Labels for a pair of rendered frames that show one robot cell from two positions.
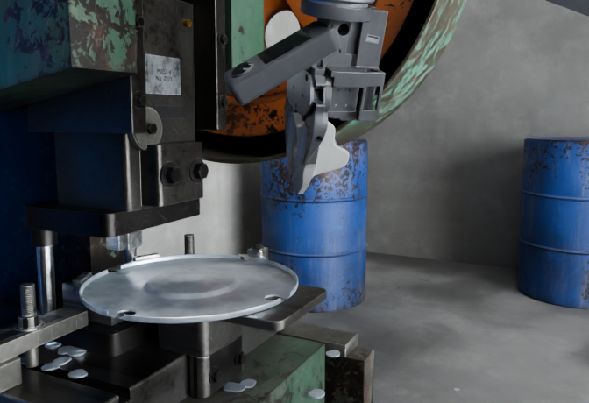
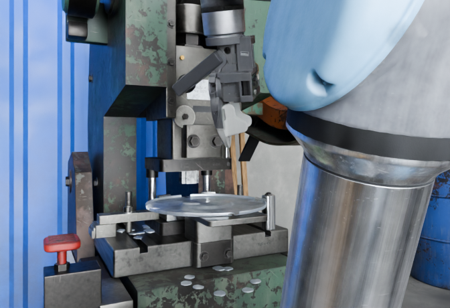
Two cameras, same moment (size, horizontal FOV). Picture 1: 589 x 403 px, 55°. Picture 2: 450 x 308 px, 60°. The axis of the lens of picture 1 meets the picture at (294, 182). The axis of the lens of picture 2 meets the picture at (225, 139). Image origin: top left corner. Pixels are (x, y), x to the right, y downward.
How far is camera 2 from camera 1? 47 cm
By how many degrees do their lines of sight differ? 38
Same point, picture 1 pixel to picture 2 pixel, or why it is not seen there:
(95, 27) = (140, 65)
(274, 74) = (190, 78)
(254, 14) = not seen: hidden behind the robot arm
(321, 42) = (210, 58)
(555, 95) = not seen: outside the picture
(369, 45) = (243, 57)
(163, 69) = (199, 86)
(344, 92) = (232, 86)
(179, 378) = (185, 253)
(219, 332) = (209, 232)
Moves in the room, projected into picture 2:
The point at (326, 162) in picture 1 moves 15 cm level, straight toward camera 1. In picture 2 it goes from (233, 128) to (173, 126)
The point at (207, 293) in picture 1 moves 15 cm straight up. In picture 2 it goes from (201, 207) to (201, 140)
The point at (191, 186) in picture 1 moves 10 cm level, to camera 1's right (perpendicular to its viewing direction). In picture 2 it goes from (211, 149) to (244, 150)
